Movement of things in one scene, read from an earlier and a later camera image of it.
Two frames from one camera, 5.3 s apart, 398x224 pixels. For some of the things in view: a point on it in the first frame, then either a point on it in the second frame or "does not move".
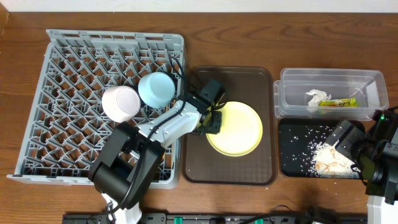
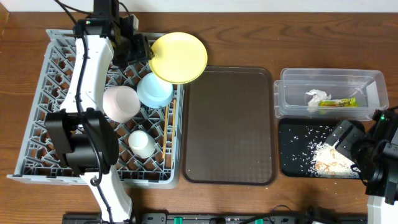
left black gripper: x=216 y=128 → x=140 y=50
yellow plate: x=241 y=130 → x=178 y=58
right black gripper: x=354 y=134 does not move
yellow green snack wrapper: x=341 y=102 does not move
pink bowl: x=121 y=104 does not move
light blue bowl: x=157 y=89 does not move
